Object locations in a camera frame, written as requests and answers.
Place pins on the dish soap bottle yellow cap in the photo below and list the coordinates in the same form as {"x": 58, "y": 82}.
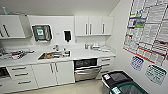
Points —
{"x": 86, "y": 46}

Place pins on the white cup red print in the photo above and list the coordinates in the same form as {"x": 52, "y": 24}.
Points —
{"x": 66, "y": 53}

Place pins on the black soap dispenser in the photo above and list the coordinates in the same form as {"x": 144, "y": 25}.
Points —
{"x": 67, "y": 35}

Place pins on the chrome sink faucet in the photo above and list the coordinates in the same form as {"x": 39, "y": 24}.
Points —
{"x": 56, "y": 47}

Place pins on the narrow white drawer unit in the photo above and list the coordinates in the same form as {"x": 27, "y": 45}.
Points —
{"x": 106, "y": 65}

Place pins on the orange food container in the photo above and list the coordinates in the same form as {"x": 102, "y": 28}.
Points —
{"x": 49, "y": 55}

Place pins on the white two-door sink cabinet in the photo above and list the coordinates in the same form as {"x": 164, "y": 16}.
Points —
{"x": 53, "y": 74}

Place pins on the stainless steel sink basin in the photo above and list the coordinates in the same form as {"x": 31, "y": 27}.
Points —
{"x": 43, "y": 56}

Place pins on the steel paper towel dispenser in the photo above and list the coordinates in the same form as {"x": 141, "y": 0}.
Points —
{"x": 41, "y": 32}

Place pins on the coffee supplies clutter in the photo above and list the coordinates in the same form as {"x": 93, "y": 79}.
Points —
{"x": 16, "y": 53}

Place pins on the black built-in microwave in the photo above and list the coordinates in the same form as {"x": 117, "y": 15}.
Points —
{"x": 4, "y": 72}

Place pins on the teal bottle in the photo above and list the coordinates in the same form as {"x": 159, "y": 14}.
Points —
{"x": 5, "y": 11}

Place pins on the white wall cabinet three doors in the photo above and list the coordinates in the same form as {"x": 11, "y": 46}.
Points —
{"x": 95, "y": 25}

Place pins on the large colourful wall poster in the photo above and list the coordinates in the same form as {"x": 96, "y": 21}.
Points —
{"x": 148, "y": 28}

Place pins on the white wall cabinet four doors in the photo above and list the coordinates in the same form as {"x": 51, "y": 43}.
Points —
{"x": 13, "y": 27}

